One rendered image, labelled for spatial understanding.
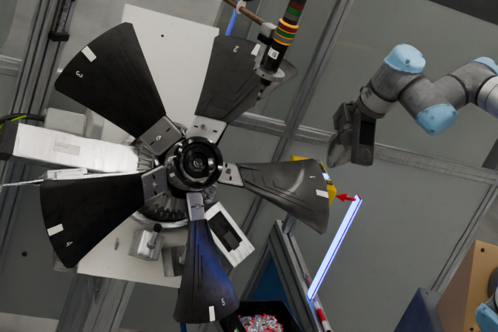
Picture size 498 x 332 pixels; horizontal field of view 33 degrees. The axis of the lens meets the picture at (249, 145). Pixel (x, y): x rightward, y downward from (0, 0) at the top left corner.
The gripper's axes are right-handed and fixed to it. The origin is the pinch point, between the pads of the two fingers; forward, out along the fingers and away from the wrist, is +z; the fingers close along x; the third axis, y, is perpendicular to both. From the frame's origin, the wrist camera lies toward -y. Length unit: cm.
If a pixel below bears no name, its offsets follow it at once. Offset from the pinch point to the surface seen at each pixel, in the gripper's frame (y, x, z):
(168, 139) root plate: 3.5, 37.6, 7.8
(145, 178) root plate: -5.9, 41.7, 11.7
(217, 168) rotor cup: -3.9, 26.9, 5.5
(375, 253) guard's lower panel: 50, -74, 89
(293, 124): 63, -21, 48
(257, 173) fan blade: 1.5, 14.6, 9.9
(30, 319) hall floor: 35, 40, 146
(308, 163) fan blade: 9.0, 0.0, 9.9
